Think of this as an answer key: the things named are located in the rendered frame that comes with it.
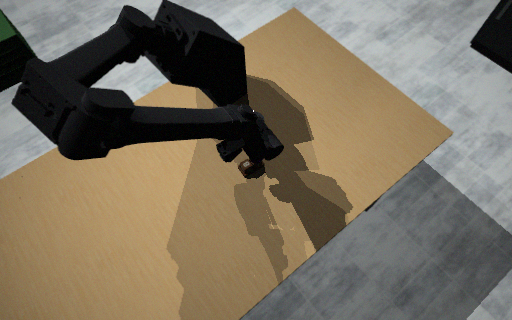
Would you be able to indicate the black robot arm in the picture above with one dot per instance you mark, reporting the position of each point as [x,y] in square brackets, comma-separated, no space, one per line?
[84,124]

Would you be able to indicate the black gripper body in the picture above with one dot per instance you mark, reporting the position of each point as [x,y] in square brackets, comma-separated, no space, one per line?
[254,157]

